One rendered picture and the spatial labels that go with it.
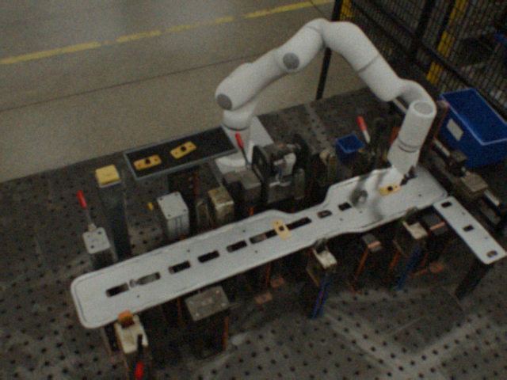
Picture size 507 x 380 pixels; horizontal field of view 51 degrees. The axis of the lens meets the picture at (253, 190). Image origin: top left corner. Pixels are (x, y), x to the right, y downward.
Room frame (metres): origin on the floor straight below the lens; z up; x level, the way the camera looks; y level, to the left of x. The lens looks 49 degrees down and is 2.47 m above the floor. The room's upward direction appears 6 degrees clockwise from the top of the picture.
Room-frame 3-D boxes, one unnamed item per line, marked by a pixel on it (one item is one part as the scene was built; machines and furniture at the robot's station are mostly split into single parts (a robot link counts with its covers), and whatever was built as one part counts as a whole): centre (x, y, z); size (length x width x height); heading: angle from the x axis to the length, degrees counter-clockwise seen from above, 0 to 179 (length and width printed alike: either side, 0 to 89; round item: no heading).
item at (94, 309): (1.10, -0.09, 1.00); 1.38 x 0.22 x 0.02; 121
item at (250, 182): (1.27, 0.02, 0.89); 0.13 x 0.11 x 0.38; 31
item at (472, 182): (1.39, -0.81, 0.88); 0.08 x 0.08 x 0.36; 31
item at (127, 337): (0.66, 0.30, 0.88); 0.15 x 0.11 x 0.36; 31
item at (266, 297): (1.08, -0.04, 0.84); 0.17 x 0.06 x 0.29; 31
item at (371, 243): (1.11, -0.43, 0.84); 0.11 x 0.08 x 0.29; 31
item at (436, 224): (1.24, -0.67, 0.84); 0.11 x 0.10 x 0.28; 31
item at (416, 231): (1.15, -0.56, 0.87); 0.12 x 0.09 x 0.35; 31
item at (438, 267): (1.27, -0.74, 0.84); 0.11 x 0.06 x 0.29; 31
